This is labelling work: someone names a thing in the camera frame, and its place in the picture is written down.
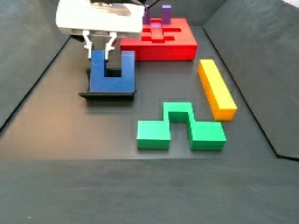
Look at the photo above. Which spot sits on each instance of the purple U-shaped block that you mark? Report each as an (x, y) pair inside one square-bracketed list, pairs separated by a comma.
[(163, 16)]

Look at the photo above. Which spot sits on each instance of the black angled fixture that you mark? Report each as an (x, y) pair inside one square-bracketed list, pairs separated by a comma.
[(111, 94)]

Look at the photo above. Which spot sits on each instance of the red slotted base block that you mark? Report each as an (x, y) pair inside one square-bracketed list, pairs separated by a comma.
[(165, 42)]

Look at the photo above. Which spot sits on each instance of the blue U-shaped block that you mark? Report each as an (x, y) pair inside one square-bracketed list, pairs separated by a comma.
[(99, 63)]

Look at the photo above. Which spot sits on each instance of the yellow long block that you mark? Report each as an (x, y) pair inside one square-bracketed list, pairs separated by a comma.
[(222, 104)]

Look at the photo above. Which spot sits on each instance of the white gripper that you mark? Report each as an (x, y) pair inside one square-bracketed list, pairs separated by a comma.
[(79, 17)]

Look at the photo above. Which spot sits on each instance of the green S-shaped block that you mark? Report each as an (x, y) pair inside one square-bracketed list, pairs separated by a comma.
[(205, 135)]

